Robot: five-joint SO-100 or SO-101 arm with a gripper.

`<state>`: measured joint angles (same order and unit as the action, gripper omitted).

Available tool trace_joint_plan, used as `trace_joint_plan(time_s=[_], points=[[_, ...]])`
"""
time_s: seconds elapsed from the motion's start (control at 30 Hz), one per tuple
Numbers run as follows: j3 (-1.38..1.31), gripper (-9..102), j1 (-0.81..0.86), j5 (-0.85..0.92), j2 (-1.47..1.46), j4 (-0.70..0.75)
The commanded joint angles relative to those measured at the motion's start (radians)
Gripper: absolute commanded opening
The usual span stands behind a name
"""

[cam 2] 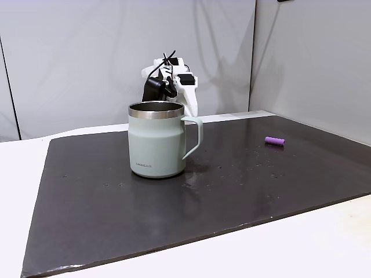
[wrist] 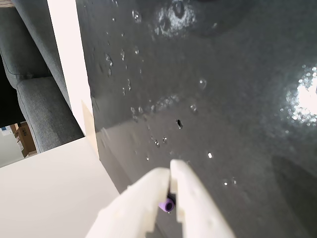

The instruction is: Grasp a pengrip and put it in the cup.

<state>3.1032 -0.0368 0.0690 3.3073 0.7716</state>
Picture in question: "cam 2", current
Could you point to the purple pen grip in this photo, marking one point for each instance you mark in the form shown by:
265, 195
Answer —
274, 141

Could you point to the black oval camera box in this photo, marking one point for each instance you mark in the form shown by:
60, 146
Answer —
153, 87

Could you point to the pale green steel mug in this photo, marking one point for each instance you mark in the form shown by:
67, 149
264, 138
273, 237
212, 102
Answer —
156, 139

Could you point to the black wall fixture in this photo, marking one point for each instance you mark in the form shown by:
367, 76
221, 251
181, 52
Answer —
285, 0

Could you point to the black table mat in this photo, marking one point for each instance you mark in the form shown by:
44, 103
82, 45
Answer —
185, 202

